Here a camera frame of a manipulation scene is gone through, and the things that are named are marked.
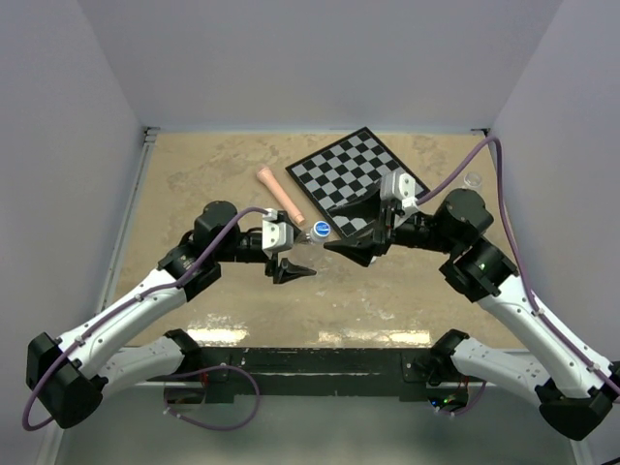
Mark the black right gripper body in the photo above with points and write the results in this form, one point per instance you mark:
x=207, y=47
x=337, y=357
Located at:
x=385, y=231

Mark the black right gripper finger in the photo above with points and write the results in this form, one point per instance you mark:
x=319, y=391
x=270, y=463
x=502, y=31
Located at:
x=368, y=207
x=358, y=249

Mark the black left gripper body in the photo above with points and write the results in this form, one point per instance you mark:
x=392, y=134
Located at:
x=271, y=265

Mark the blue white bottle cap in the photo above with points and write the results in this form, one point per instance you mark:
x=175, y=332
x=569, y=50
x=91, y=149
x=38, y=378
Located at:
x=320, y=232

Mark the clear plastic bottle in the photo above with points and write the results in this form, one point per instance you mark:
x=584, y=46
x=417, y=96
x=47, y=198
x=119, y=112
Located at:
x=472, y=180
x=306, y=252

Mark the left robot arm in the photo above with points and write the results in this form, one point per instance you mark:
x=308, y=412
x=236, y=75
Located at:
x=70, y=375

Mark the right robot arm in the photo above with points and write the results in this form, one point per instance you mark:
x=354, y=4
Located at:
x=573, y=387

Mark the black white checkerboard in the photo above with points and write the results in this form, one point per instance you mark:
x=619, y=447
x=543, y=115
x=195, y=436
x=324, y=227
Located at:
x=342, y=171

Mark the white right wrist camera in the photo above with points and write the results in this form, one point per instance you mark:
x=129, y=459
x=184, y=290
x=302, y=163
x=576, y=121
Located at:
x=400, y=186

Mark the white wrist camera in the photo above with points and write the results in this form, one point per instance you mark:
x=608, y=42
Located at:
x=278, y=234
x=400, y=186

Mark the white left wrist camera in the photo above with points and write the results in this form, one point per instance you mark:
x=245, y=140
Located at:
x=278, y=234

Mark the pink cylindrical handle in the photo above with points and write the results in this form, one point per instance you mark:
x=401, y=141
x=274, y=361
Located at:
x=267, y=178

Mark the aluminium frame rail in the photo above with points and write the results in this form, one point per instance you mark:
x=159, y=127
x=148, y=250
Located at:
x=52, y=439

